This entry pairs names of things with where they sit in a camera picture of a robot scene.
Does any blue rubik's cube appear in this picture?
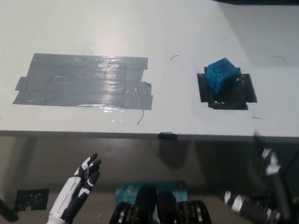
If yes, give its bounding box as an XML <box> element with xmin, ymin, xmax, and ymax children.
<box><xmin>203</xmin><ymin>55</ymin><xmax>243</xmax><ymax>98</ymax></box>

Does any small black tape strip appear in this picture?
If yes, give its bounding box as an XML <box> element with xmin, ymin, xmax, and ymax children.
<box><xmin>157</xmin><ymin>130</ymin><xmax>179</xmax><ymax>141</ymax></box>

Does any black tape floor marking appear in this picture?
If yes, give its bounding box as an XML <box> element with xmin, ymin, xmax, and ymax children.
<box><xmin>13</xmin><ymin>185</ymin><xmax>50</xmax><ymax>212</ymax></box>

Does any grey duct tape patch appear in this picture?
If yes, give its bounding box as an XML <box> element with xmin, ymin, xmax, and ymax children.
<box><xmin>11</xmin><ymin>49</ymin><xmax>156</xmax><ymax>114</ymax></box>

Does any black tape square patch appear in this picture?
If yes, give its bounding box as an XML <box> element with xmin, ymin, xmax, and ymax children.
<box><xmin>195</xmin><ymin>66</ymin><xmax>260</xmax><ymax>113</ymax></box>

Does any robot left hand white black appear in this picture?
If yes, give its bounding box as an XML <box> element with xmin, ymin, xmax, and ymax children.
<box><xmin>47</xmin><ymin>150</ymin><xmax>103</xmax><ymax>224</ymax></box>

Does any black keyboard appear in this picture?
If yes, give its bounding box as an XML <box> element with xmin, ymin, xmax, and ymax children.
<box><xmin>215</xmin><ymin>0</ymin><xmax>299</xmax><ymax>9</ymax></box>

